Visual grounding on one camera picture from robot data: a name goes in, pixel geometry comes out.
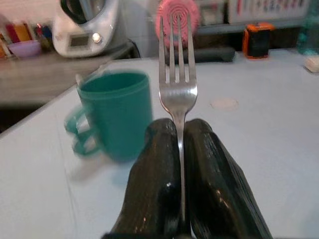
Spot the orange and black box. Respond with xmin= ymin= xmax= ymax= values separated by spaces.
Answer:
xmin=243 ymin=21 xmax=276 ymax=59

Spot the white kitchen food processor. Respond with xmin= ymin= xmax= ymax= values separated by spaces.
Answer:
xmin=51 ymin=0 xmax=127 ymax=58

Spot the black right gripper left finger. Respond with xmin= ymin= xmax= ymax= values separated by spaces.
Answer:
xmin=101 ymin=118 xmax=188 ymax=239

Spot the green transparent bottle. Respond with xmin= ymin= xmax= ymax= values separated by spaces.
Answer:
xmin=296 ymin=7 xmax=319 ymax=57

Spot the colourful book stack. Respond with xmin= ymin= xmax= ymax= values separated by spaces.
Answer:
xmin=0 ymin=22 xmax=33 ymax=58

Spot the teal plastic mug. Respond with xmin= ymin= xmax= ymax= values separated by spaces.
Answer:
xmin=64 ymin=71 xmax=153 ymax=162

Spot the silver metal fork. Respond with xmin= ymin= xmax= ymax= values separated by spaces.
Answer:
xmin=158 ymin=14 xmax=198 ymax=219

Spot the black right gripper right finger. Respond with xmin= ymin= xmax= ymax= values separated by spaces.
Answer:
xmin=183 ymin=119 xmax=273 ymax=239

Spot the black flat tray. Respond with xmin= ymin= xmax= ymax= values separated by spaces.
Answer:
xmin=191 ymin=47 xmax=236 ymax=63

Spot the purple plastic bowl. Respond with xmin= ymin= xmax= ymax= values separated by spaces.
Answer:
xmin=7 ymin=40 xmax=42 ymax=58

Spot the pink round spiral object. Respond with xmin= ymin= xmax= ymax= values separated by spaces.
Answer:
xmin=155 ymin=0 xmax=201 ymax=47

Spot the small white object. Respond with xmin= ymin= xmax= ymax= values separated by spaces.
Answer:
xmin=304 ymin=56 xmax=319 ymax=73

